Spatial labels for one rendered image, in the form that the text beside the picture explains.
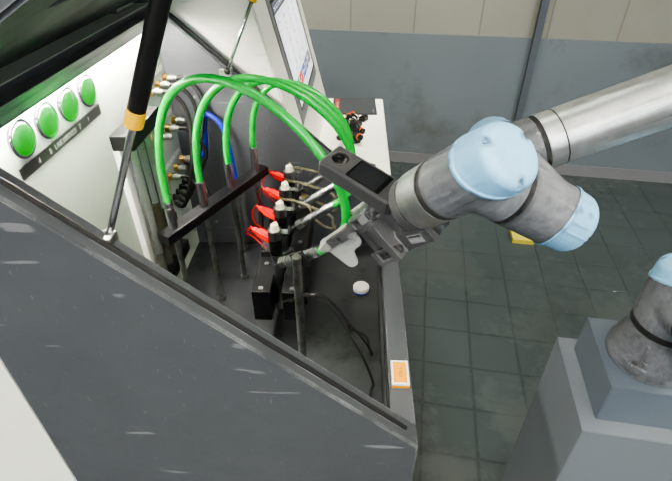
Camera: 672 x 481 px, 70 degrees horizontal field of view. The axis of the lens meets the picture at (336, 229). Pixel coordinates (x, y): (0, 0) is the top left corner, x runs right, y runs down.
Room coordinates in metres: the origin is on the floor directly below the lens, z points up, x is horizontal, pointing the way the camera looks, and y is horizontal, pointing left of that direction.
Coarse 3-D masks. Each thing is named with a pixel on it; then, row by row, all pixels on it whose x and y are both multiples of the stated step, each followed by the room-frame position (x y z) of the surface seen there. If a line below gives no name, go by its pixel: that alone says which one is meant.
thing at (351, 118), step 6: (348, 114) 1.54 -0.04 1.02; (354, 114) 1.56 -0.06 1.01; (348, 120) 1.52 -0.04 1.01; (354, 120) 1.46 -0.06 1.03; (360, 120) 1.54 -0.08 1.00; (366, 120) 1.58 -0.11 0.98; (354, 126) 1.44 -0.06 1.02; (360, 126) 1.49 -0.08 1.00; (354, 132) 1.41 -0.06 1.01; (360, 132) 1.46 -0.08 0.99; (336, 138) 1.39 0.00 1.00; (354, 138) 1.40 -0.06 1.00; (360, 138) 1.37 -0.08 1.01
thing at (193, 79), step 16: (192, 80) 0.70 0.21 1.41; (208, 80) 0.69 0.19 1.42; (224, 80) 0.68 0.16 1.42; (256, 96) 0.65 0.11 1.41; (160, 112) 0.74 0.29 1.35; (272, 112) 0.64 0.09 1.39; (160, 128) 0.75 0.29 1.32; (304, 128) 0.63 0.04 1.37; (160, 144) 0.75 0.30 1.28; (160, 160) 0.76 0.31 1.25; (160, 176) 0.76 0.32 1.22; (336, 192) 0.60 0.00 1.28
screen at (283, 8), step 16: (272, 0) 1.31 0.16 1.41; (288, 0) 1.54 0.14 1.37; (272, 16) 1.26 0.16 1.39; (288, 16) 1.47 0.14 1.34; (288, 32) 1.40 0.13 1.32; (304, 32) 1.68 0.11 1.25; (288, 48) 1.33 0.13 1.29; (304, 48) 1.59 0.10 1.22; (288, 64) 1.27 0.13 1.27; (304, 64) 1.51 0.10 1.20; (304, 80) 1.43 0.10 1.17; (304, 112) 1.30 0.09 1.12
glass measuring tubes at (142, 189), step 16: (144, 128) 0.83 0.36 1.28; (112, 144) 0.77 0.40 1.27; (144, 144) 0.85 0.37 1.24; (144, 160) 0.82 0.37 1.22; (128, 176) 0.78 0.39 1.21; (144, 176) 0.82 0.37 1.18; (128, 192) 0.77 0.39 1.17; (144, 192) 0.79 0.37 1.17; (160, 192) 0.85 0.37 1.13; (144, 208) 0.78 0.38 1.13; (160, 208) 0.83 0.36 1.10; (144, 224) 0.79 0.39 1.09; (160, 224) 0.82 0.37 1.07; (144, 240) 0.77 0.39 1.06; (144, 256) 0.77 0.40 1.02; (160, 256) 0.78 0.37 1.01; (176, 256) 0.85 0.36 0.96; (176, 272) 0.81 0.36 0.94
